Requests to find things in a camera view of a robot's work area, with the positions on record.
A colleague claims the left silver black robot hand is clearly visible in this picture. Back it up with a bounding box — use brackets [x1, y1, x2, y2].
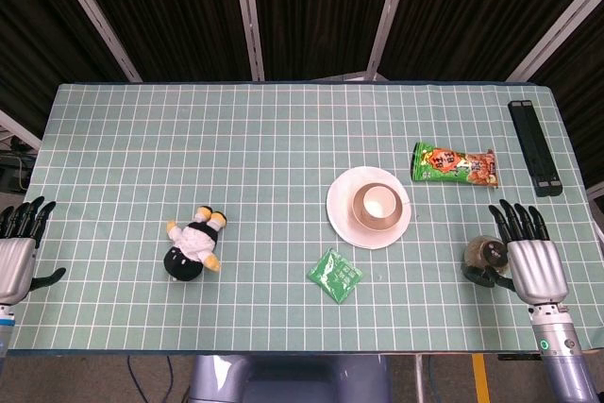
[0, 195, 67, 305]

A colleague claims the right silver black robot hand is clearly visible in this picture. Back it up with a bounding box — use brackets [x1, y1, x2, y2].
[464, 198, 569, 304]

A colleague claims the white paper cup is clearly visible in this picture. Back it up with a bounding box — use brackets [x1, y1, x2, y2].
[361, 186, 397, 219]

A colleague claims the small glass jar black lid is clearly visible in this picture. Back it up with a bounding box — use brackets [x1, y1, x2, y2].
[461, 234, 512, 281]

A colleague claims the black folding stand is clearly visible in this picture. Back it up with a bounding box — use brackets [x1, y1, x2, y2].
[508, 99, 564, 198]

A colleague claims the yellow floor tape strip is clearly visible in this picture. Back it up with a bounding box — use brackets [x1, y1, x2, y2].
[471, 354, 492, 403]

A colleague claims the green orange snack bag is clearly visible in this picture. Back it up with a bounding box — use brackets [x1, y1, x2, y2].
[411, 141, 499, 190]

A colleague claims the black white penguin plush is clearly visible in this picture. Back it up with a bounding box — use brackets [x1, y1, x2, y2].
[162, 205, 229, 283]

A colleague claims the beige plastic bowl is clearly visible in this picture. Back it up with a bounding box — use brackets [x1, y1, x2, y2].
[351, 182, 410, 233]

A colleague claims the green foil sachet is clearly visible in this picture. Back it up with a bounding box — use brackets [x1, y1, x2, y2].
[307, 247, 364, 305]

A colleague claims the white round plate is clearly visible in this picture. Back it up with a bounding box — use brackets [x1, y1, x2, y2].
[326, 165, 412, 250]

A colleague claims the green white grid tablecloth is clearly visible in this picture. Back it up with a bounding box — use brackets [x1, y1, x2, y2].
[7, 81, 604, 357]

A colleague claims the grey blue robot torso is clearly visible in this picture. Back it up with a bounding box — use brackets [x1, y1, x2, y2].
[187, 354, 393, 403]

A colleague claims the white partition frame post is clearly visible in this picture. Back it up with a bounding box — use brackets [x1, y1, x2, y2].
[365, 0, 417, 81]
[45, 0, 143, 83]
[230, 0, 266, 82]
[0, 109, 43, 151]
[505, 0, 604, 83]

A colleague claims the blue floor cable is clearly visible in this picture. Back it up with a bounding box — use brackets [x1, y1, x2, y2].
[126, 355, 143, 403]

